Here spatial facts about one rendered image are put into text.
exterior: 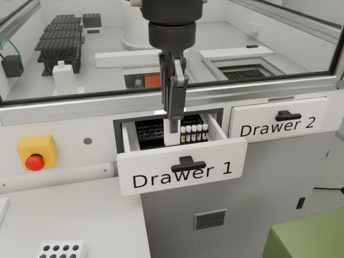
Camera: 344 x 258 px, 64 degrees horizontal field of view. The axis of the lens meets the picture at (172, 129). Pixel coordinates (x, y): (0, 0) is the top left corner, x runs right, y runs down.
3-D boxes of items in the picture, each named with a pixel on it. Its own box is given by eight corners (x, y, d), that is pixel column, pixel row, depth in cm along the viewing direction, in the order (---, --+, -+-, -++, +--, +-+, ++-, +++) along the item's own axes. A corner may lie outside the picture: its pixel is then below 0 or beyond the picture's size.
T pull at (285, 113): (301, 119, 75) (302, 114, 74) (276, 122, 74) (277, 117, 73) (294, 112, 78) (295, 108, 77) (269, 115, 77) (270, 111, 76)
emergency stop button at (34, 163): (45, 171, 64) (41, 158, 62) (27, 174, 63) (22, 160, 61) (47, 163, 66) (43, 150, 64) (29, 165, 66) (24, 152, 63)
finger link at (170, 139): (179, 112, 52) (180, 114, 52) (179, 142, 56) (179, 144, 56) (164, 114, 52) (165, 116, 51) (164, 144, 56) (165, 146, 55)
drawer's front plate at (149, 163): (241, 177, 68) (248, 141, 62) (121, 196, 62) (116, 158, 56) (238, 172, 69) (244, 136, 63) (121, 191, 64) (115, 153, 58)
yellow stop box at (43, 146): (56, 169, 67) (48, 145, 63) (23, 173, 66) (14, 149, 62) (58, 156, 71) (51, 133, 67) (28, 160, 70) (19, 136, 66)
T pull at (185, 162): (206, 168, 58) (207, 163, 58) (171, 173, 57) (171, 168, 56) (201, 157, 61) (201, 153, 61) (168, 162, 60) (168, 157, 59)
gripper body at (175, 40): (144, 15, 46) (147, 68, 51) (152, 27, 39) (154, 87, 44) (188, 13, 47) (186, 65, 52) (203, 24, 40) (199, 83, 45)
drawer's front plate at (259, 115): (319, 131, 84) (330, 99, 78) (229, 144, 79) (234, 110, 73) (315, 128, 86) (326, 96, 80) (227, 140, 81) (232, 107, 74)
